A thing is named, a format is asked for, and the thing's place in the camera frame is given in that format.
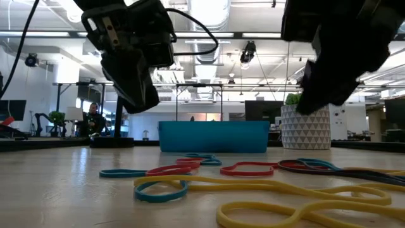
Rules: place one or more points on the succulent in white patterned pot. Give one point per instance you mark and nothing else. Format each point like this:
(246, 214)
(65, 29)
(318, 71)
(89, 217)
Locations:
(303, 130)

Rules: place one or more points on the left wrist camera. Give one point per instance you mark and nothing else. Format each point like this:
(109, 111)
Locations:
(156, 31)

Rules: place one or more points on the black background robot arm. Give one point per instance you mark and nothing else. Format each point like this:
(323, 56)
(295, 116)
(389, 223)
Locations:
(38, 122)

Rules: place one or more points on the green background plant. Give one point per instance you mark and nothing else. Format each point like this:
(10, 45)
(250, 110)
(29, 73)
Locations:
(57, 116)

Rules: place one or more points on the black monitor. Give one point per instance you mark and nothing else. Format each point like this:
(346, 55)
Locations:
(12, 110)
(262, 111)
(395, 114)

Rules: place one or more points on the person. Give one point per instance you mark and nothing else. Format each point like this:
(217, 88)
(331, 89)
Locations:
(93, 122)

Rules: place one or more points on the blue plastic bin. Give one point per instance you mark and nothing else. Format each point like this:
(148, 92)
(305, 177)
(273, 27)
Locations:
(215, 136)

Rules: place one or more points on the round black speaker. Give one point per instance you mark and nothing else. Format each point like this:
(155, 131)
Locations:
(31, 60)

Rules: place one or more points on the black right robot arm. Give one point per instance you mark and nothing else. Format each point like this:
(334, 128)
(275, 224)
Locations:
(392, 9)

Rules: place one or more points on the black overhead camera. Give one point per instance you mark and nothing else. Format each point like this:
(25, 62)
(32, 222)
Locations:
(248, 52)

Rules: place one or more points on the white lampshade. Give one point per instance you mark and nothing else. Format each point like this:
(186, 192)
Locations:
(73, 114)

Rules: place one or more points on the red object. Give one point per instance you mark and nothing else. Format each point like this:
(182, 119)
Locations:
(8, 122)

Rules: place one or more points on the blue rubber band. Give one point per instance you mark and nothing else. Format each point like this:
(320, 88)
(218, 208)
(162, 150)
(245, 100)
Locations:
(158, 199)
(212, 163)
(316, 161)
(120, 173)

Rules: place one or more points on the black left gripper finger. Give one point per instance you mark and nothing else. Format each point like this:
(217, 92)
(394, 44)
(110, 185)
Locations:
(153, 95)
(126, 82)

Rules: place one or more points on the black aluminium table frame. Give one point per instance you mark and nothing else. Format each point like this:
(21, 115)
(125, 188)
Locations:
(47, 144)

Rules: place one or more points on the red rubber band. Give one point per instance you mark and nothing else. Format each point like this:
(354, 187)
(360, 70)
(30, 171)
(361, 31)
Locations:
(171, 170)
(246, 173)

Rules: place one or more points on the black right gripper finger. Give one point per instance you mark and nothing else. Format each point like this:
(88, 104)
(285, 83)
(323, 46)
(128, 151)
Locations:
(329, 92)
(309, 74)

